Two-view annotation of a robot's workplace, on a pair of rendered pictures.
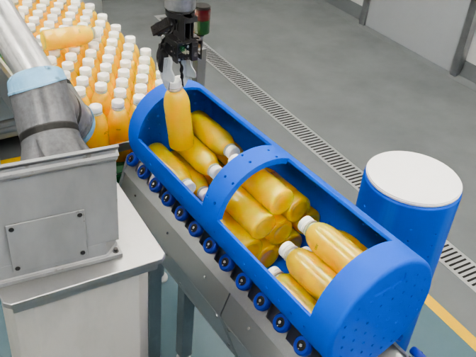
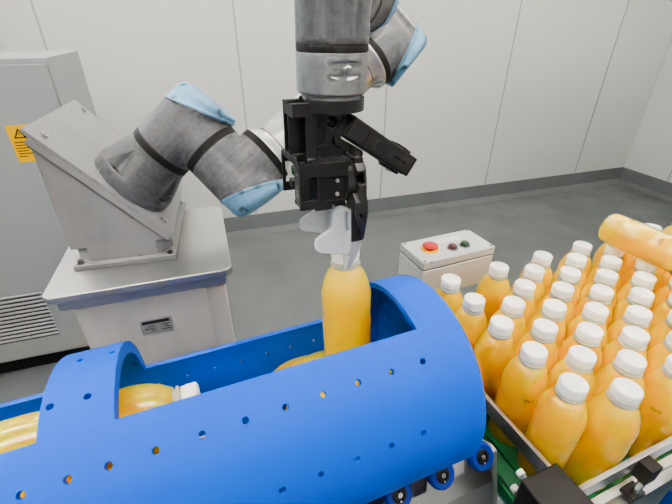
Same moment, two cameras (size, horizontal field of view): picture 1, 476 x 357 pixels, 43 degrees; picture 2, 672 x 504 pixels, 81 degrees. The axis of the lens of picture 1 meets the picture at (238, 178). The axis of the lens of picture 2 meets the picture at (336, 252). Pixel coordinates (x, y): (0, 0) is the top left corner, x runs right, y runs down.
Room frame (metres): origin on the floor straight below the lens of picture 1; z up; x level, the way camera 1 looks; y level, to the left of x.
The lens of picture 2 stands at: (1.55, -0.26, 1.55)
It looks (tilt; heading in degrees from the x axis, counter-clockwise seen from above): 30 degrees down; 105
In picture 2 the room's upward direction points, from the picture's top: straight up
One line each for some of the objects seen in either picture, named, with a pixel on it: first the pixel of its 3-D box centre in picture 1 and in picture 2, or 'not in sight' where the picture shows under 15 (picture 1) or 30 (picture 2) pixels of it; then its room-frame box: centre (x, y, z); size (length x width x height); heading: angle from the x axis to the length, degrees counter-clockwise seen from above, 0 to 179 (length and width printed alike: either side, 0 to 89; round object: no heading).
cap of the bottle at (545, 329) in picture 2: (140, 88); (544, 329); (1.76, 0.34, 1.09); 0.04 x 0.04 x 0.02
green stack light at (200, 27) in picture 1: (200, 25); not in sight; (2.13, 0.19, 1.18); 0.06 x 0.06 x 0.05
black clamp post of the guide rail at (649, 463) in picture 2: not in sight; (640, 479); (1.91, 0.20, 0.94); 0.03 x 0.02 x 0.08; 37
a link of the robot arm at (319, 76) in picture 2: (181, 1); (332, 76); (1.43, 0.18, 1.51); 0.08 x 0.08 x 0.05
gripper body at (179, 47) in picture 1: (180, 34); (325, 152); (1.42, 0.17, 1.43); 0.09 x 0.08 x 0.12; 38
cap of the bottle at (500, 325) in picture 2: (139, 98); (501, 325); (1.69, 0.33, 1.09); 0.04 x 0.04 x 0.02
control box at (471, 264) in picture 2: not in sight; (444, 262); (1.59, 0.60, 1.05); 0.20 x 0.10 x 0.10; 37
